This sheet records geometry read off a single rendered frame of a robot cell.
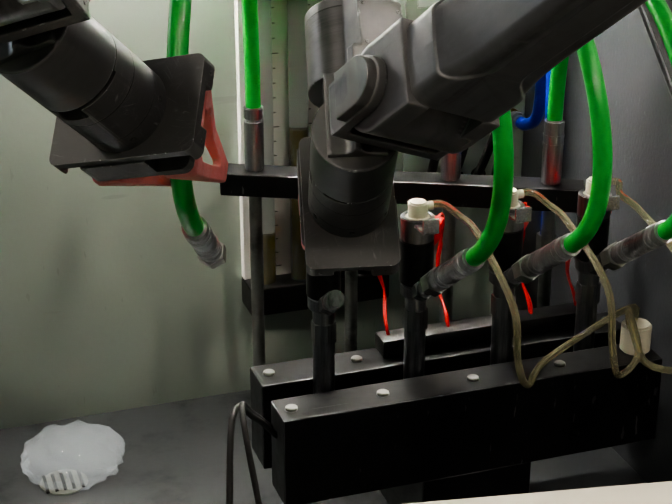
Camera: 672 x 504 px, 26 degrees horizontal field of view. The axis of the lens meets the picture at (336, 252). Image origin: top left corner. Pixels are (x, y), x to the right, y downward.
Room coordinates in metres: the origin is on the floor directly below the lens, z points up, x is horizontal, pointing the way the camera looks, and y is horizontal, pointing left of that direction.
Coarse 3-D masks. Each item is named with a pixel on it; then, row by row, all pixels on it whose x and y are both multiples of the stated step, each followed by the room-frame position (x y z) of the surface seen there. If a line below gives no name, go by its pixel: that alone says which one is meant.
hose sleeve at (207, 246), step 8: (200, 216) 0.93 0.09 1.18; (208, 224) 0.94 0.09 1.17; (184, 232) 0.93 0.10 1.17; (208, 232) 0.93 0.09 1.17; (192, 240) 0.92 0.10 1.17; (200, 240) 0.93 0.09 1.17; (208, 240) 0.94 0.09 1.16; (216, 240) 0.97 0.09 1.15; (200, 248) 0.95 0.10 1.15; (208, 248) 0.95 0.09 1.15; (216, 248) 0.97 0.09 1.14; (200, 256) 0.97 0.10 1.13; (208, 256) 0.97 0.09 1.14; (216, 256) 0.98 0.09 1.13
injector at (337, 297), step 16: (336, 272) 1.06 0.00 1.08; (320, 288) 1.05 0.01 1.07; (336, 288) 1.06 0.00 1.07; (320, 304) 1.05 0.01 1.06; (336, 304) 1.03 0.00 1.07; (320, 320) 1.06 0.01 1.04; (320, 336) 1.06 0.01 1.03; (320, 352) 1.06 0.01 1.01; (320, 368) 1.06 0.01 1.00; (320, 384) 1.06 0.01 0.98
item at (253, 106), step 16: (176, 0) 0.90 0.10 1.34; (256, 0) 1.24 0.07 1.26; (176, 16) 0.90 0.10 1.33; (256, 16) 1.24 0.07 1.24; (176, 32) 0.89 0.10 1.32; (256, 32) 1.25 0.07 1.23; (176, 48) 0.89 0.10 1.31; (256, 48) 1.25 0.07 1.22; (256, 64) 1.25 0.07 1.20; (256, 80) 1.25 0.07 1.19; (256, 96) 1.25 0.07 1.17; (256, 112) 1.25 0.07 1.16; (176, 192) 0.88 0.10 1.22; (192, 192) 0.89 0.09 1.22; (176, 208) 0.89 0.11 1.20; (192, 208) 0.89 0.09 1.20; (192, 224) 0.90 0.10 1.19
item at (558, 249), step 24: (600, 72) 0.99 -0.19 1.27; (600, 96) 0.98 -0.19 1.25; (600, 120) 0.98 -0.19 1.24; (600, 144) 0.97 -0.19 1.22; (456, 168) 1.22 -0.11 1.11; (600, 168) 0.97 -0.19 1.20; (600, 192) 0.97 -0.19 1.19; (600, 216) 0.97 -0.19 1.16; (576, 240) 0.99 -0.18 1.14; (528, 264) 1.06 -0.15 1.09; (552, 264) 1.03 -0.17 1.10
